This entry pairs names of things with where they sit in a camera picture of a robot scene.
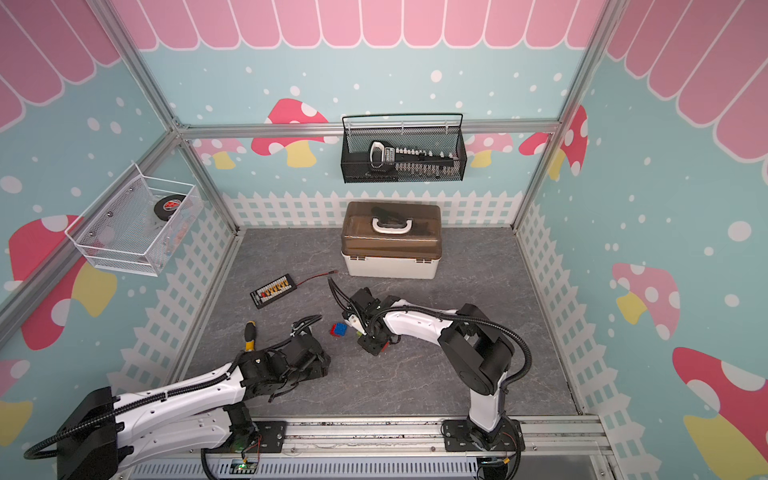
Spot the blue lego brick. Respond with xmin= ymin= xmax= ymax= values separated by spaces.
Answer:
xmin=333 ymin=323 xmax=348 ymax=337

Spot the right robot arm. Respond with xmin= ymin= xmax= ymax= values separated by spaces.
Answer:
xmin=329 ymin=282 xmax=533 ymax=451

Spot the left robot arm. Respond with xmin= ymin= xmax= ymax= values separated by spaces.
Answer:
xmin=24 ymin=322 xmax=331 ymax=479

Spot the brown lid storage box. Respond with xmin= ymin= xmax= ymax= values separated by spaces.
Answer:
xmin=341 ymin=201 xmax=442 ymax=280

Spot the black charger board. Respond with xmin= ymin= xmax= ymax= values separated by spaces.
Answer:
xmin=250 ymin=274 xmax=297 ymax=309

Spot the green circuit board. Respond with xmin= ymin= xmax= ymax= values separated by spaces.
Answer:
xmin=229 ymin=459 xmax=259 ymax=475

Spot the screwdriver bit set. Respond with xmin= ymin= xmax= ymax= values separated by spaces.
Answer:
xmin=367 ymin=141 xmax=460 ymax=178

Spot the black tape roll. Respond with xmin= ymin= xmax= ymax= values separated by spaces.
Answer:
xmin=153 ymin=194 xmax=186 ymax=222

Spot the yellow handled screwdriver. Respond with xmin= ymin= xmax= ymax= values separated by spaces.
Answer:
xmin=244 ymin=321 xmax=257 ymax=352

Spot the red black wire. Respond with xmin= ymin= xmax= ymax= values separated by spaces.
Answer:
xmin=296 ymin=270 xmax=339 ymax=289

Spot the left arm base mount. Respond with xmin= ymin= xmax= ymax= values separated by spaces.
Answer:
xmin=207 ymin=421 xmax=287 ymax=456

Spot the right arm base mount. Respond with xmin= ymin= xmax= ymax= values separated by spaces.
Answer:
xmin=440 ymin=416 xmax=526 ymax=453

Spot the black wire wall basket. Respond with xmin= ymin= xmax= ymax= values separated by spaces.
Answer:
xmin=340 ymin=113 xmax=467 ymax=183

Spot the white wire wall basket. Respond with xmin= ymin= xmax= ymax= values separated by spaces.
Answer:
xmin=65 ymin=164 xmax=203 ymax=277

